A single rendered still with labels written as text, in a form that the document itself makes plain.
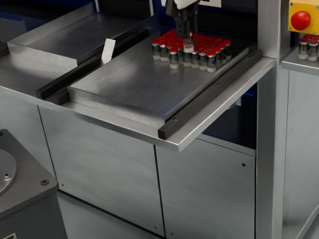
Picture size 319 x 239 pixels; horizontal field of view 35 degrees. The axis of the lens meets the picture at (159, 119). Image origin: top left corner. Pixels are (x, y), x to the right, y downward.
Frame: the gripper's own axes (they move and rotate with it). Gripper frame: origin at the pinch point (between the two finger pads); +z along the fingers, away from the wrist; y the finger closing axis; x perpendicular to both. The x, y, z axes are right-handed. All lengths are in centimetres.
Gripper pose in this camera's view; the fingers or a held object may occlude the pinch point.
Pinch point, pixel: (186, 26)
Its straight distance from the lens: 110.1
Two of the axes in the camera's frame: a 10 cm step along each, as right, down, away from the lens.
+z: 0.9, 8.5, 5.2
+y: -5.9, 4.7, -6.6
